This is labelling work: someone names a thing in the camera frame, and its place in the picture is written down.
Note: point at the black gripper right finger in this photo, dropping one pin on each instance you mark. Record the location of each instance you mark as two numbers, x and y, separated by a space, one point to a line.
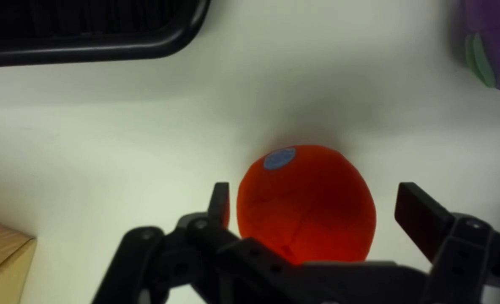
463 250

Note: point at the cardboard box corner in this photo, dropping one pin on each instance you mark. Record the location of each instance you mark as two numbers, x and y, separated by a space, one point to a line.
16 255

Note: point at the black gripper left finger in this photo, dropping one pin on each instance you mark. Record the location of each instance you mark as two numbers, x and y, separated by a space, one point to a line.
149 264

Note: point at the purple plush toy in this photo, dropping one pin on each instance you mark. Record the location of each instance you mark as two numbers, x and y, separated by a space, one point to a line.
482 39

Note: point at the red apple plush toy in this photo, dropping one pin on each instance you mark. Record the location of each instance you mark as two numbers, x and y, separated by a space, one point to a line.
308 203

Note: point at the black grill tray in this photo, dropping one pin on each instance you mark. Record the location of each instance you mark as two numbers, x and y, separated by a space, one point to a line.
78 31

